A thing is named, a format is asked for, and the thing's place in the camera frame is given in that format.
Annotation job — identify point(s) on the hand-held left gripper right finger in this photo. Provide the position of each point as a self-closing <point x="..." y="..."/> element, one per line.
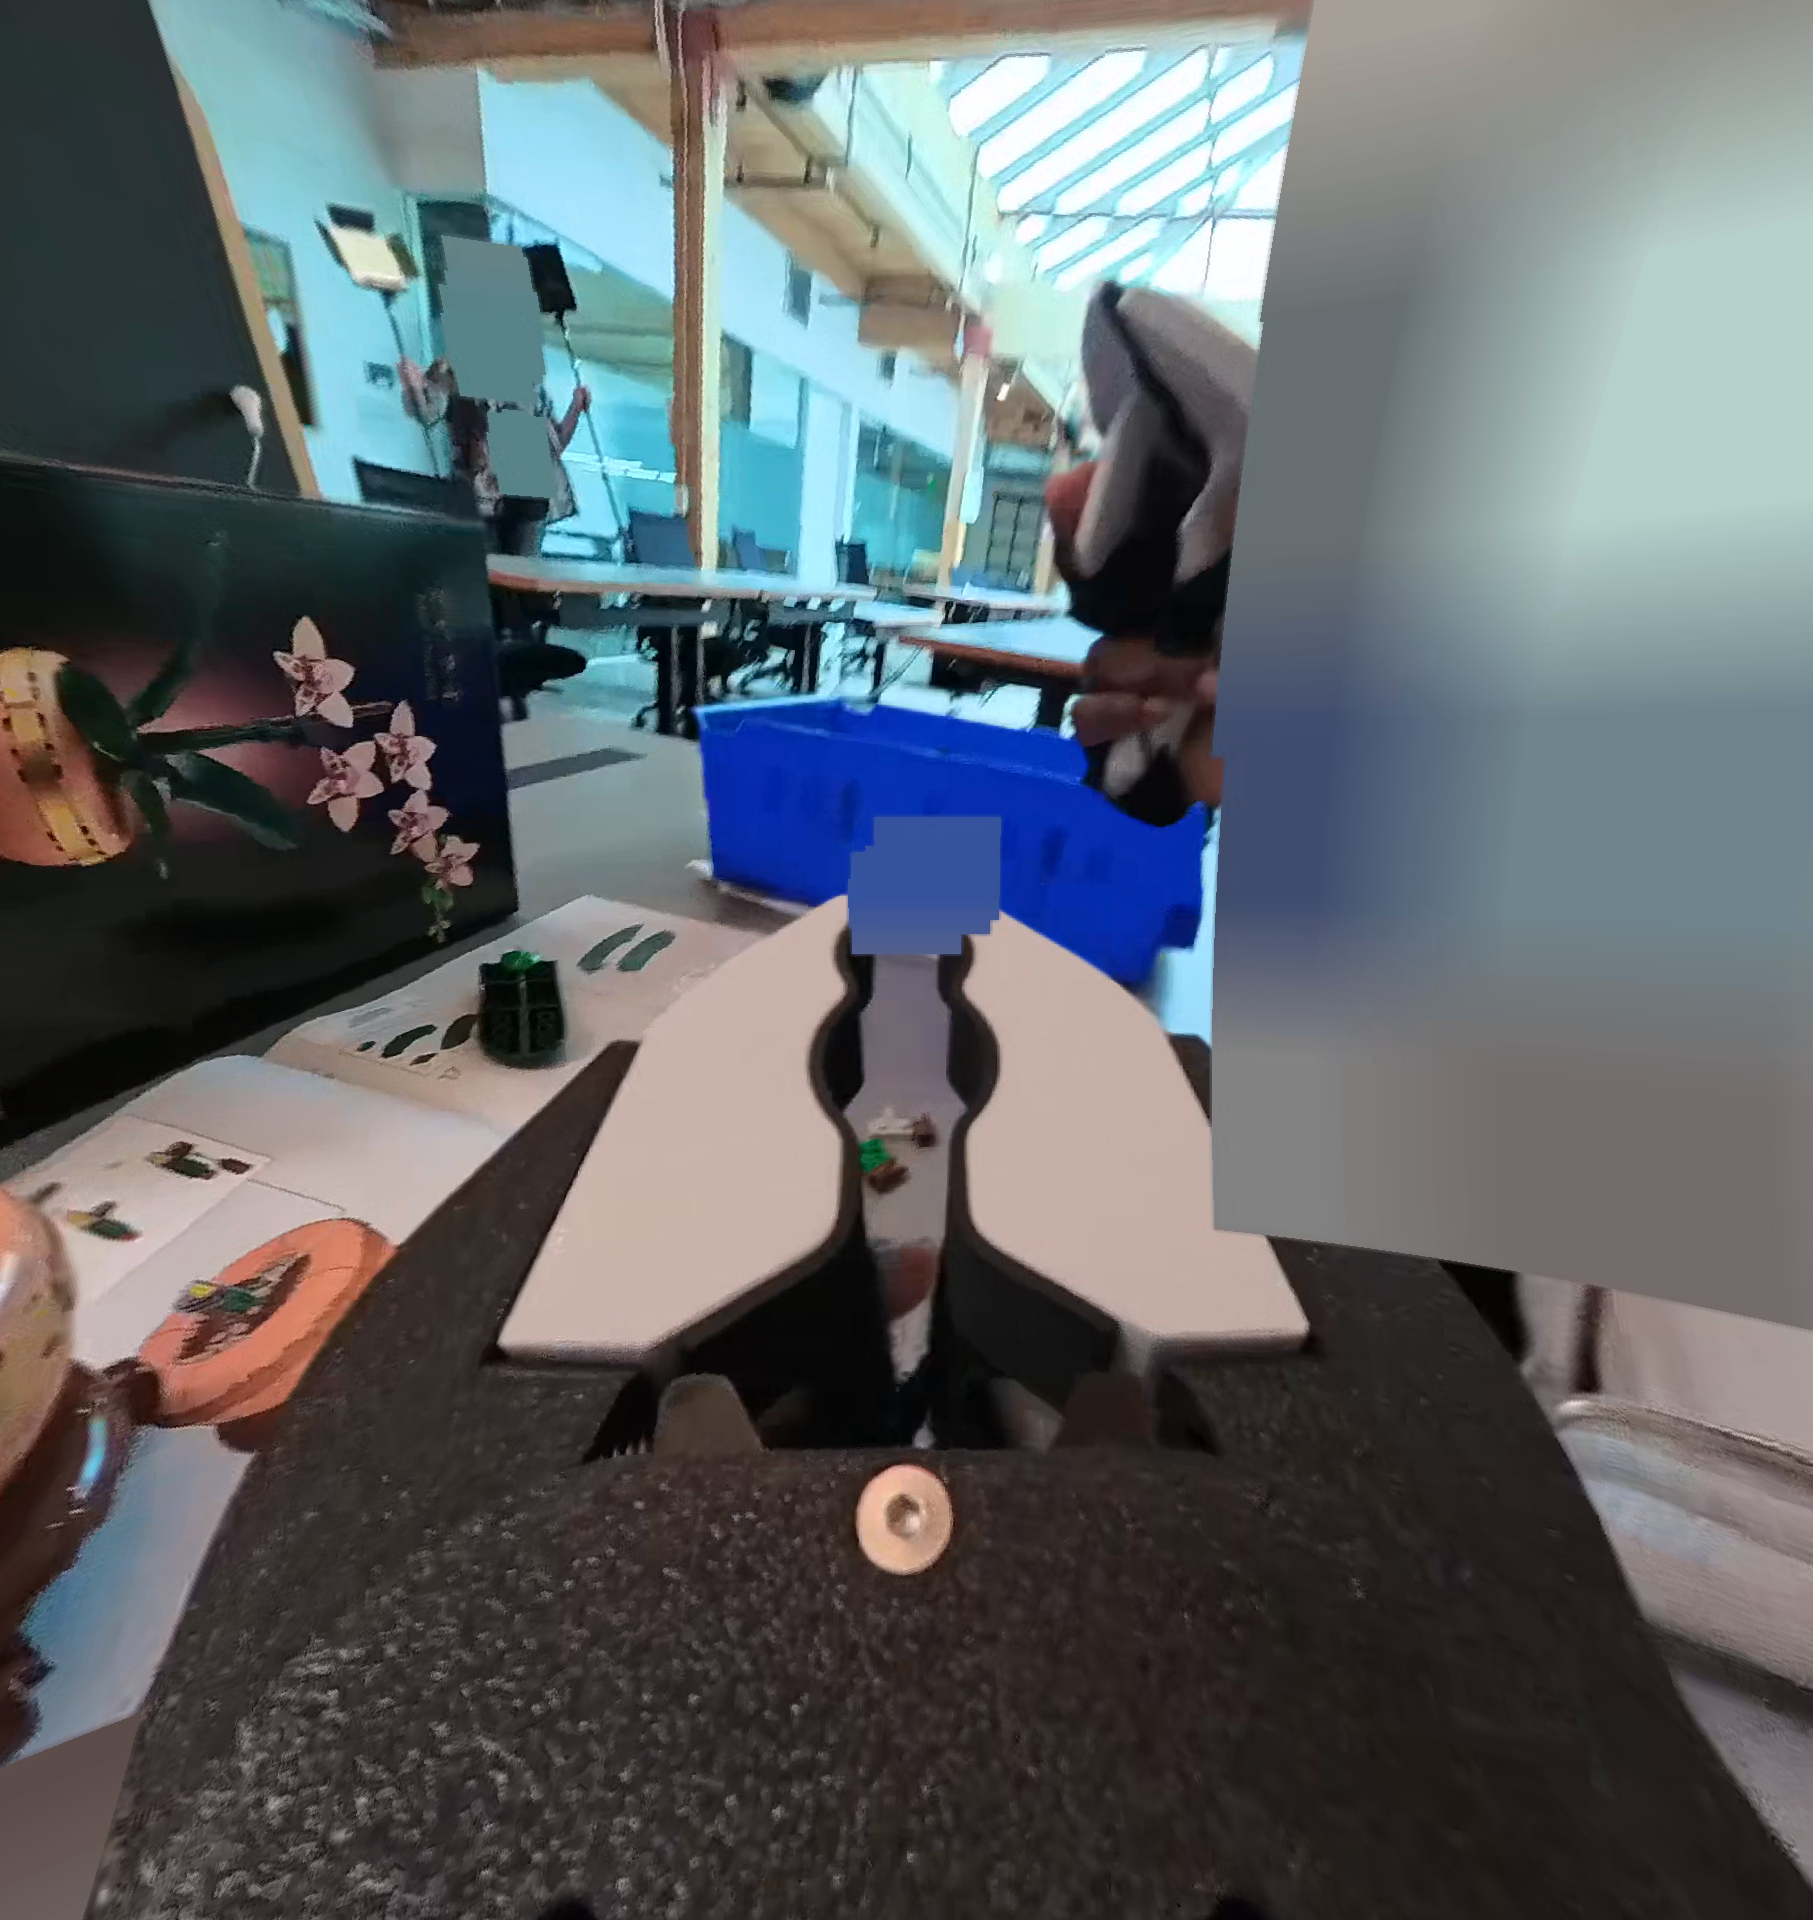
<point x="1086" y="1154"/>

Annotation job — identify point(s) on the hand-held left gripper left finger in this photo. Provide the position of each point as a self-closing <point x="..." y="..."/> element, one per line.
<point x="697" y="1154"/>

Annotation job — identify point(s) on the light grey desk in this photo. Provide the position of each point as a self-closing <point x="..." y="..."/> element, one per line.
<point x="599" y="818"/>

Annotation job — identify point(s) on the person's right hand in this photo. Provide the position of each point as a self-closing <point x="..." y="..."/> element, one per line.
<point x="1147" y="693"/>

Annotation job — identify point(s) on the person's left hand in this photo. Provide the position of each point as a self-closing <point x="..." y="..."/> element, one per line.
<point x="907" y="1283"/>

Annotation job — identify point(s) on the small brown brick piece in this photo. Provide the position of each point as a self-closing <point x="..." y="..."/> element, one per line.
<point x="890" y="1179"/>

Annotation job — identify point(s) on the dark green brick assembly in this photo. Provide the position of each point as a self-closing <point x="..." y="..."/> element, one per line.
<point x="522" y="1012"/>

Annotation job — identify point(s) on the building instruction booklet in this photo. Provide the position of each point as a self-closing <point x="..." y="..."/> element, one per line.
<point x="397" y="1111"/>

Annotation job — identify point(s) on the blue plastic bin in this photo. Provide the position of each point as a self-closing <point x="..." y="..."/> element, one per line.
<point x="786" y="811"/>

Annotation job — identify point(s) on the long office table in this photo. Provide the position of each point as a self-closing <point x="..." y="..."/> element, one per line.
<point x="650" y="584"/>

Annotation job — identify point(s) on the black office chair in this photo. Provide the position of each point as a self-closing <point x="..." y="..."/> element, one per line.
<point x="539" y="660"/>

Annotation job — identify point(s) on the dark flower printed box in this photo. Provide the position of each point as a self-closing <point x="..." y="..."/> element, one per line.
<point x="217" y="841"/>

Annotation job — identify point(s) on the small white lamp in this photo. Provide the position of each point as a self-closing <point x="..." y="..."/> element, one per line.
<point x="248" y="413"/>

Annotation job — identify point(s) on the wooden support post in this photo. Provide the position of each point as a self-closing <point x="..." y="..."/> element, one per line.
<point x="697" y="301"/>

